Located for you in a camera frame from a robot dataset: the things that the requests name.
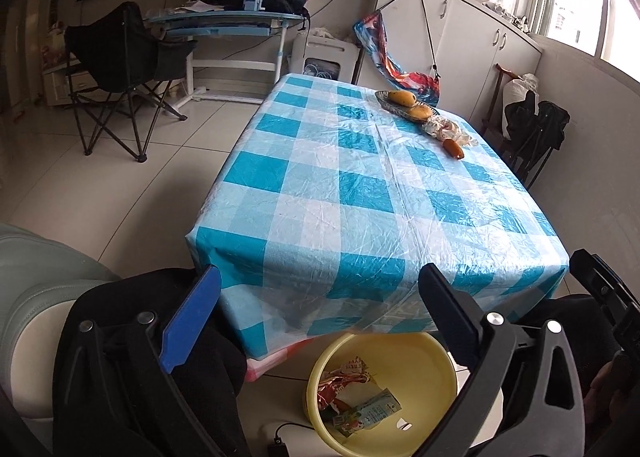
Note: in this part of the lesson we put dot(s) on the yellow plastic basin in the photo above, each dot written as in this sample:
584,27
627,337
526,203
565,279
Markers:
415,377

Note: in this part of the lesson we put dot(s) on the white plastic storage stool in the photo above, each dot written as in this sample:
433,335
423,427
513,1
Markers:
325,54

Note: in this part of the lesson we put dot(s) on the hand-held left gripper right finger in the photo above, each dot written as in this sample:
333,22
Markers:
450,319

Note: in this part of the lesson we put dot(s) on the white cabinet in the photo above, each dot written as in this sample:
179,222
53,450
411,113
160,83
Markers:
465,42

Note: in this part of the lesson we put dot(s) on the blue white checkered tablecloth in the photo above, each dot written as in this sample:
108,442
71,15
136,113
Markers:
350,212

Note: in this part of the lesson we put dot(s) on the black folding camping chair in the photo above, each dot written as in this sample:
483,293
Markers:
115,52

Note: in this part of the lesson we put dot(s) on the loose papers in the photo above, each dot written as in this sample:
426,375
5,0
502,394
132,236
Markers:
195,7

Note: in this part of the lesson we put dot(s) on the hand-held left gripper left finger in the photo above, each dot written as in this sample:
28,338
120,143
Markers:
192,317

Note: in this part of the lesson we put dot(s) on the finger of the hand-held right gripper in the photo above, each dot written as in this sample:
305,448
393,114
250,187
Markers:
605,287

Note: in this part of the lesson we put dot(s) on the printed milk carton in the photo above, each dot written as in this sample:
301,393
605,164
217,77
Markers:
367,412

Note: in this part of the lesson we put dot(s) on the window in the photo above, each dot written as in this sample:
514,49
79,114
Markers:
575,2

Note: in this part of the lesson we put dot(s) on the person's left leg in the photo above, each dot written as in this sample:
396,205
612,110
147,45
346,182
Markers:
215,387

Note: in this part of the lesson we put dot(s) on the white television stand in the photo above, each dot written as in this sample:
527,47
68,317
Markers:
70,84

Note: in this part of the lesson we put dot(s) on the small blue desk device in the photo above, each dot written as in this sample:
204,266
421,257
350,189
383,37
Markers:
253,3

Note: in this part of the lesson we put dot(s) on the person's right hand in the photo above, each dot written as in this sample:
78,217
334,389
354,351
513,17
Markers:
602,389

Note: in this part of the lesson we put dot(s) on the blue study desk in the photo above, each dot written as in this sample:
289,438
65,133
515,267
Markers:
225,19

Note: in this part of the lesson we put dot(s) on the crumpled printed plastic bag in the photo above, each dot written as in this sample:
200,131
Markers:
445,128

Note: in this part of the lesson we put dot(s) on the light green sofa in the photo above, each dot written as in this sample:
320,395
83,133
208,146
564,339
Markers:
40,277

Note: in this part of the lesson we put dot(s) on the white rag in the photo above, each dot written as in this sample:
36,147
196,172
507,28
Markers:
325,33

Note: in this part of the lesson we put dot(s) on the dark wooden chair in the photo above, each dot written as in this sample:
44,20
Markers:
492,107

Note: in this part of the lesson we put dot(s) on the white stuffed bag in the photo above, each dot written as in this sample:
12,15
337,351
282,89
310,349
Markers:
517,92

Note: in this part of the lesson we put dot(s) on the red snack bag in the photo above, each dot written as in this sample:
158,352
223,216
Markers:
332,387

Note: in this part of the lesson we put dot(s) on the pink checkered undercloth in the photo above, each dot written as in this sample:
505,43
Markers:
260,367

